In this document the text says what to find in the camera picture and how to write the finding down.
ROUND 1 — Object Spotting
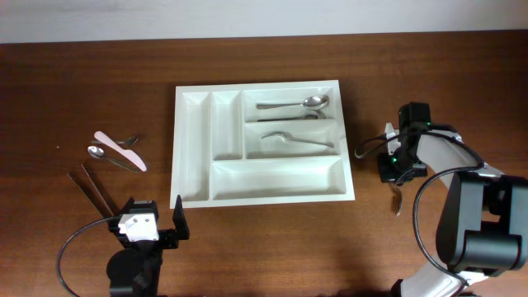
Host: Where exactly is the small steel teaspoon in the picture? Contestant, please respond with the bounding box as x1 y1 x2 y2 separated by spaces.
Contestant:
87 146 138 172

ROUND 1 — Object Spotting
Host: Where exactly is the steel fork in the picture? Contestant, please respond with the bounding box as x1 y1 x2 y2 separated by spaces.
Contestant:
262 131 334 149
91 136 139 146
389 183 403 217

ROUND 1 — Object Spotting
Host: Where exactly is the white cutlery tray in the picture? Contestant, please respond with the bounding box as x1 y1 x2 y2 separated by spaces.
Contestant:
170 80 355 208

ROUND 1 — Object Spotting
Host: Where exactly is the steel spoon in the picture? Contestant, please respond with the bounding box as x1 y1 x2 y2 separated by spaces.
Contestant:
256 95 329 111
258 111 327 122

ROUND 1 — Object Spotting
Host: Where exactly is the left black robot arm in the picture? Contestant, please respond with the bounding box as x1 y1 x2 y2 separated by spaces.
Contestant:
106 197 190 296

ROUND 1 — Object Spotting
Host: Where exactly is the pink plastic knife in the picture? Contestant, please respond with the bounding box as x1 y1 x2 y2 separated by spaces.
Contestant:
94 131 147 172

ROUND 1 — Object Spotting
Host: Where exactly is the black cable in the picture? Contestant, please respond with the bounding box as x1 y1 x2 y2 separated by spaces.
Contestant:
353 130 486 285
56 216 120 297

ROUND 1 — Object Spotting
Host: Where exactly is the left black cable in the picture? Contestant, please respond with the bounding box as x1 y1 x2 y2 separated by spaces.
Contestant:
56 216 120 297

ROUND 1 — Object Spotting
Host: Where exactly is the metal chopstick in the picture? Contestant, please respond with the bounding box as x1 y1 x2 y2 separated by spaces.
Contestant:
80 163 114 216
67 172 107 218

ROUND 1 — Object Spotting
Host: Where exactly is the right black cable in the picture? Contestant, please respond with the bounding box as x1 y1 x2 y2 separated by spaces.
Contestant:
353 130 486 285

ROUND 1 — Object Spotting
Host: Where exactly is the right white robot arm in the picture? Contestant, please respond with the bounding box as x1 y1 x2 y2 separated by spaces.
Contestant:
378 102 527 296

